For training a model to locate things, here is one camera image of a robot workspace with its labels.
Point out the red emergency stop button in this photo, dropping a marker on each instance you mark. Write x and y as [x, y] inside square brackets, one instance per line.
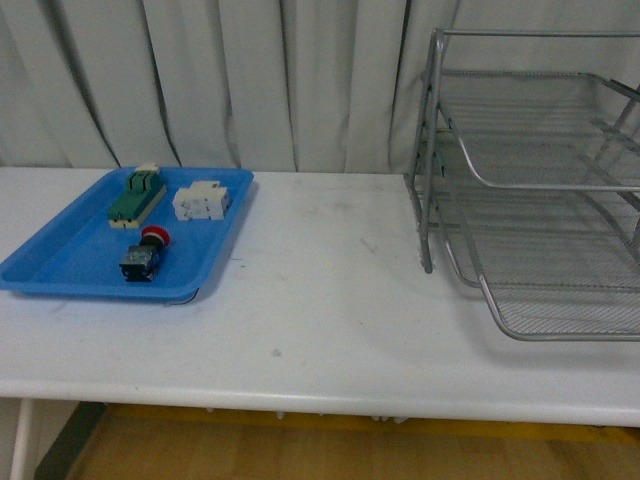
[141, 262]

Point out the silver mesh tray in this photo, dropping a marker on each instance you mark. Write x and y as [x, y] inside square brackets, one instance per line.
[540, 240]
[530, 314]
[543, 131]

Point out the white circuit breaker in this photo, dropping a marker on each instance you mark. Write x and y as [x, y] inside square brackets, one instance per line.
[202, 200]

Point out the white curtain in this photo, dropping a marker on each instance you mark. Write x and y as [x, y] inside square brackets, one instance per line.
[311, 86]

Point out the blue plastic tray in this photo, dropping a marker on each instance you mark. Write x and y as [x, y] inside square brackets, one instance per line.
[77, 253]

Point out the white table leg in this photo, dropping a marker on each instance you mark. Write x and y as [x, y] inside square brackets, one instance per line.
[23, 458]

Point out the green knife switch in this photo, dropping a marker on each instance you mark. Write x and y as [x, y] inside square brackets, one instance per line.
[143, 190]

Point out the silver mesh rack frame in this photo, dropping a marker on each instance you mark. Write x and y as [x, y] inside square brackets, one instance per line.
[423, 154]

